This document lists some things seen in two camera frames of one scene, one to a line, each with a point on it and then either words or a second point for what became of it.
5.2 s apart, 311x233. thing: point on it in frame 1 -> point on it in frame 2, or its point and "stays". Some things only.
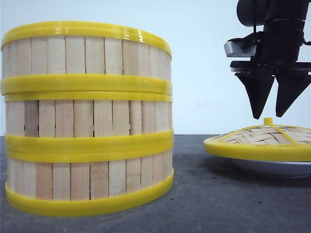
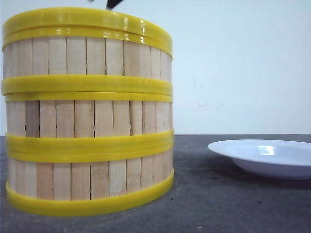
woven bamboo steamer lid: [268, 141] -> [88, 23]
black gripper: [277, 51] -> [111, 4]
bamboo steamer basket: [72, 182] stays
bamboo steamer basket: [84, 57] stays
